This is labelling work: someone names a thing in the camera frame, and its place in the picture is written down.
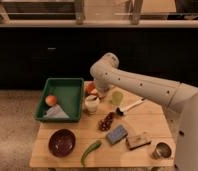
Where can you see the dark grape bunch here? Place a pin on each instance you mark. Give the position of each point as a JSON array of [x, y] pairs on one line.
[[105, 124]]

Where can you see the dark purple bowl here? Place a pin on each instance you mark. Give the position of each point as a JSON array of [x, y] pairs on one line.
[[62, 143]]

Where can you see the green translucent cup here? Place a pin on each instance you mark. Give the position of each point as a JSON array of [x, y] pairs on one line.
[[116, 98]]

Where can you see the grey folded cloth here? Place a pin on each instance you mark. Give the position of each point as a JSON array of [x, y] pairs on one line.
[[56, 112]]

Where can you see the green okra pod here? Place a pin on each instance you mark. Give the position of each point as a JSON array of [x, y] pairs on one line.
[[91, 148]]

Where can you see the white paper cup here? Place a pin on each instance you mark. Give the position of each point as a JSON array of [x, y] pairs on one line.
[[91, 106]]

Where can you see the red apple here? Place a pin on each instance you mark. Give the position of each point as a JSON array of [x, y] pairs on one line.
[[51, 100]]

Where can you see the green plastic tray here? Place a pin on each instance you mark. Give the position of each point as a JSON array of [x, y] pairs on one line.
[[69, 93]]

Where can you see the wooden shelf frame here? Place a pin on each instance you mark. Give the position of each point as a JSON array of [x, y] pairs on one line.
[[99, 13]]

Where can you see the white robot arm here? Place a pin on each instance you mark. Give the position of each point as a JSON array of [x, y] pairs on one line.
[[179, 97]]

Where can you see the blue sponge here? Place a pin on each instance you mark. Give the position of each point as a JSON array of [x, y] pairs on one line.
[[116, 134]]

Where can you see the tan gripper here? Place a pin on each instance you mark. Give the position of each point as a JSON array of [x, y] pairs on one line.
[[96, 93]]

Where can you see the metal cup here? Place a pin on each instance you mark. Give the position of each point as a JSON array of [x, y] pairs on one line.
[[162, 151]]

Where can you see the orange bowl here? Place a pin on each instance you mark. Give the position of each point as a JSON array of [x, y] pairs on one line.
[[90, 89]]

